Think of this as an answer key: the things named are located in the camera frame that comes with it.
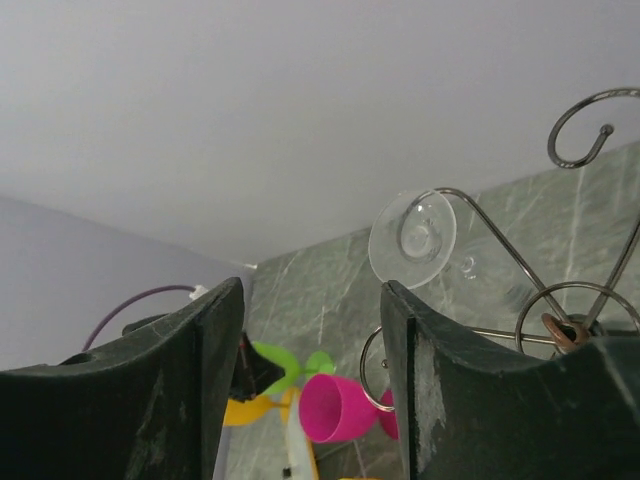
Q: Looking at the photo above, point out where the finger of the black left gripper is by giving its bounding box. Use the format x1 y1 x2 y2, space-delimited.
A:
229 332 285 402

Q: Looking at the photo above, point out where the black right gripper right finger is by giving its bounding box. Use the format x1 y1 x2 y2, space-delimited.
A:
380 281 639 479

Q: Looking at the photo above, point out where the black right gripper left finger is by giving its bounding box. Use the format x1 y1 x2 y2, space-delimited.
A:
1 278 244 479

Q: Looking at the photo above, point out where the orange wine glass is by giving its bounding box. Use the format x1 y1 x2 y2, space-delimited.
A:
223 387 300 427

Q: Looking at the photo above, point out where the green wine glass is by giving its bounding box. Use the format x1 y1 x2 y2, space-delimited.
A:
253 342 336 395

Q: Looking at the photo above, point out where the pink wine glass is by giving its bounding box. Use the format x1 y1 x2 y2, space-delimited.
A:
298 374 399 443

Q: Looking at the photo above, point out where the clear wine glass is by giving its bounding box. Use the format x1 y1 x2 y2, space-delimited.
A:
368 190 535 317

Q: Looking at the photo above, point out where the yellow-framed whiteboard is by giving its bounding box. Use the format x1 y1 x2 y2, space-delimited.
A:
280 387 319 480

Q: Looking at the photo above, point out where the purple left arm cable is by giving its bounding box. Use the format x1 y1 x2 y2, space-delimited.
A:
82 284 199 351

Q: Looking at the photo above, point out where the copper wire glass rack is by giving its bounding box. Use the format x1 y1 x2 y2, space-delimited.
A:
359 87 640 414

